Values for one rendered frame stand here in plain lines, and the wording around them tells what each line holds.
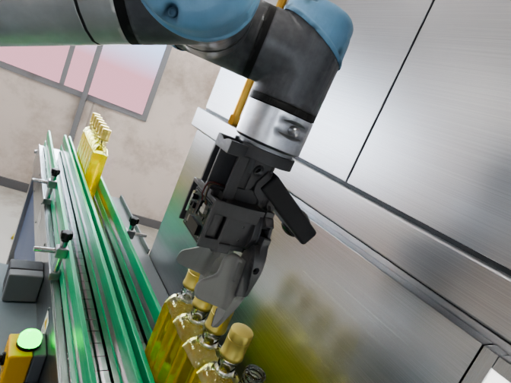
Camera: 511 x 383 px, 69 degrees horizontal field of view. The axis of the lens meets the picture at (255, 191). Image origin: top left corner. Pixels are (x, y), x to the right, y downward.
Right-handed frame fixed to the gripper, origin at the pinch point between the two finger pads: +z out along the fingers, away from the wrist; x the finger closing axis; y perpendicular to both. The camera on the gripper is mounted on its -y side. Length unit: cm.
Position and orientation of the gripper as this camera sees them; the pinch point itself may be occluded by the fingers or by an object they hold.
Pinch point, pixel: (214, 302)
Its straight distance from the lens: 48.1
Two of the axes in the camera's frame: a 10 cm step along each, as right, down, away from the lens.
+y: -8.1, -2.4, -5.4
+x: 4.4, 3.7, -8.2
